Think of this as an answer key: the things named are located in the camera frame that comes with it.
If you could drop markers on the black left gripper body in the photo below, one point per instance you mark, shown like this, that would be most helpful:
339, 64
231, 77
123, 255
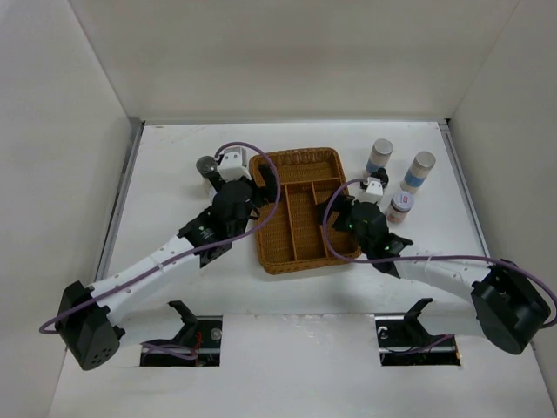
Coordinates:
238, 230

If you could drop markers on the blue label salt jar left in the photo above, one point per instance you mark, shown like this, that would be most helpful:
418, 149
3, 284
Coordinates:
380, 154

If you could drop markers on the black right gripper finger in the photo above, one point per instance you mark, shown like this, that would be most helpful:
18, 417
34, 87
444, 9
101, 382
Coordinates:
323, 211
342, 205

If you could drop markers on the blue label salt jar right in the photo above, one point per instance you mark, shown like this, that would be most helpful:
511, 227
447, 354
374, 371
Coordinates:
418, 171

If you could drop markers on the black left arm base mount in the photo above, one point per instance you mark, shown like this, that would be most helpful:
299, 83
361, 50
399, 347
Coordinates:
196, 344

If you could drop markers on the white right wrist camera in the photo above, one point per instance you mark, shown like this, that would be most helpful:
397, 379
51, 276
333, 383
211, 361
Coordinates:
371, 191

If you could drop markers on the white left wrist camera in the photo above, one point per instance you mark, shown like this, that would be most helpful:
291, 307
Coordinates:
232, 164

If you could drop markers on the white lid pepper jar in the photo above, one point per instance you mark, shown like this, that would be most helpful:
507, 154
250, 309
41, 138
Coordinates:
212, 194

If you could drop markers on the brown wicker divided basket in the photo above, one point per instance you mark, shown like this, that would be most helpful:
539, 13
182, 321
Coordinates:
293, 241

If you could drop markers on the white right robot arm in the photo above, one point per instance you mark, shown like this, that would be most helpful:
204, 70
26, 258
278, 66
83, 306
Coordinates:
506, 303

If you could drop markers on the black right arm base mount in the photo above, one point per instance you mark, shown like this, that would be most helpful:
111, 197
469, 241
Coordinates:
404, 342

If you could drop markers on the blue label salt jar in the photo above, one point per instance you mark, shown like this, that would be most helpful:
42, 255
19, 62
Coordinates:
418, 171
380, 154

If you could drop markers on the red label spice jar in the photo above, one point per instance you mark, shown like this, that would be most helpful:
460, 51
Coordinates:
400, 205

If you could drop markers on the dark lid spice jar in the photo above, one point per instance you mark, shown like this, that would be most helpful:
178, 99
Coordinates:
208, 169

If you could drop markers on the black cap white bottle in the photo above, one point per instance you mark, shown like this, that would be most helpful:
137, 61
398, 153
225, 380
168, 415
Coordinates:
382, 176

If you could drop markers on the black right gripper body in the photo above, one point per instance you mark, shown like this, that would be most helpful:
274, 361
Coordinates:
365, 247

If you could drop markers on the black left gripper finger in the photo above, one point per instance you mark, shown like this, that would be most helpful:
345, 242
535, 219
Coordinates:
267, 176
264, 195

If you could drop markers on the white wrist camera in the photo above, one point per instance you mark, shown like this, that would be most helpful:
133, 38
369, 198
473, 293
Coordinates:
232, 164
371, 191

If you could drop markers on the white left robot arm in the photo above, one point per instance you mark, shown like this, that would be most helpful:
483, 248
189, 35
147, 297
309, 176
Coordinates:
90, 319

